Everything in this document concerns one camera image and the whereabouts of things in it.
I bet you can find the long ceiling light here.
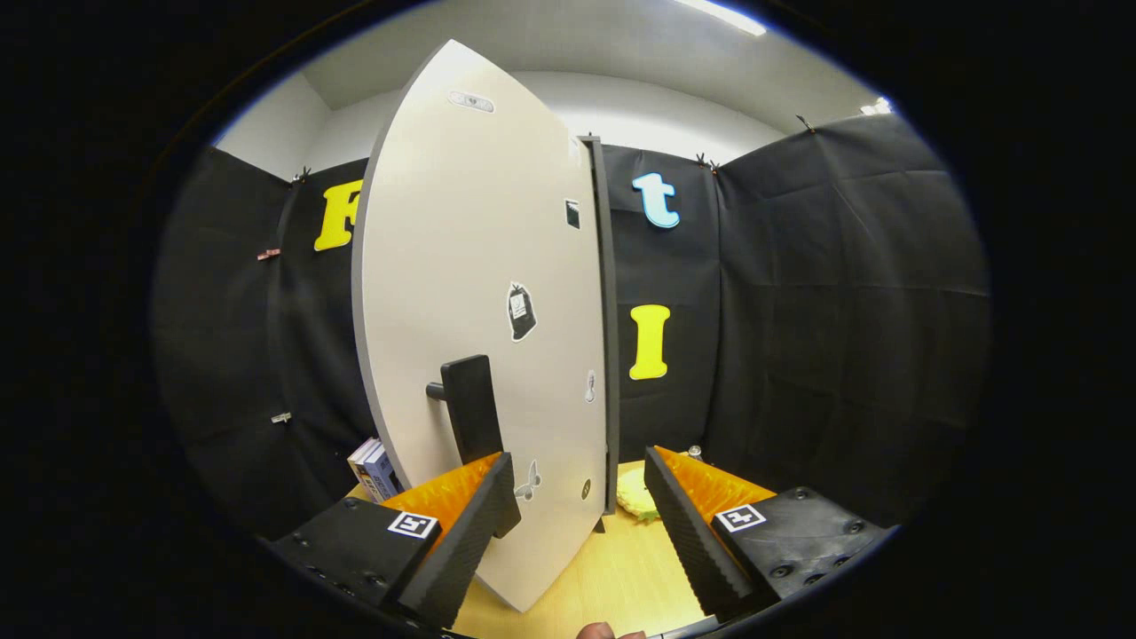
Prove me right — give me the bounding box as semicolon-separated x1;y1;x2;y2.
673;0;768;37

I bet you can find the yellow plush toy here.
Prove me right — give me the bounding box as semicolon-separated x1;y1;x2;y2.
617;466;663;524

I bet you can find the beige shoe cabinet door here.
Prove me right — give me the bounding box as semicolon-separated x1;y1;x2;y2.
351;39;610;613

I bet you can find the black backdrop cloth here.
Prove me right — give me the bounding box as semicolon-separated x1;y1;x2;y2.
151;114;993;542

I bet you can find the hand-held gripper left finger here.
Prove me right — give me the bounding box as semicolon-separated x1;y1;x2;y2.
269;451;517;631

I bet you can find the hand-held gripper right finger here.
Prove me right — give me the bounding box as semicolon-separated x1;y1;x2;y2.
643;445;891;620

